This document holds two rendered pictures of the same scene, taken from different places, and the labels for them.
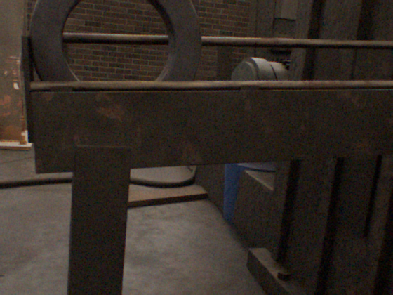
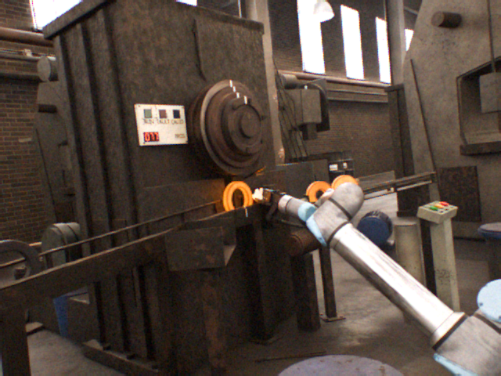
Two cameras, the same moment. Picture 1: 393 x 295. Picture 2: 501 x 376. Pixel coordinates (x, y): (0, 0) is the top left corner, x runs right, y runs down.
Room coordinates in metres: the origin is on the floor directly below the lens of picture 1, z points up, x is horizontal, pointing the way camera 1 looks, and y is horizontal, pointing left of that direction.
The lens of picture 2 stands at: (-1.09, 0.11, 0.92)
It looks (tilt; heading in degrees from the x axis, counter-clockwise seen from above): 3 degrees down; 330
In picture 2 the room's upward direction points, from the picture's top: 6 degrees counter-clockwise
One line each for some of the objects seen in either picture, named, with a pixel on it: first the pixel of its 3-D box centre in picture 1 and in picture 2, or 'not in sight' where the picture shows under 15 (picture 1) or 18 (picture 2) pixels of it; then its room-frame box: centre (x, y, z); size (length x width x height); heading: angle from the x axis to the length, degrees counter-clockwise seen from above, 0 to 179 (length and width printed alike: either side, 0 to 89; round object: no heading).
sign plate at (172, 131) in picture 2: not in sight; (163, 124); (0.85, -0.58, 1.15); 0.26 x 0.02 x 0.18; 107
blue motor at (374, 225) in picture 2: not in sight; (375, 229); (1.91, -2.96, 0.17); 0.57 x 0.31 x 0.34; 127
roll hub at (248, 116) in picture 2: not in sight; (245, 125); (0.75, -0.97, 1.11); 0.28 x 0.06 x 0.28; 107
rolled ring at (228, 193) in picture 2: not in sight; (238, 199); (0.85, -0.93, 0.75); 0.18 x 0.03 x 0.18; 106
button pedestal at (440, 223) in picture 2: not in sight; (444, 263); (0.35, -1.81, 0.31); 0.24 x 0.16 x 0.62; 107
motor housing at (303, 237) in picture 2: not in sight; (308, 277); (0.82, -1.29, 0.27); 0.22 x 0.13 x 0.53; 107
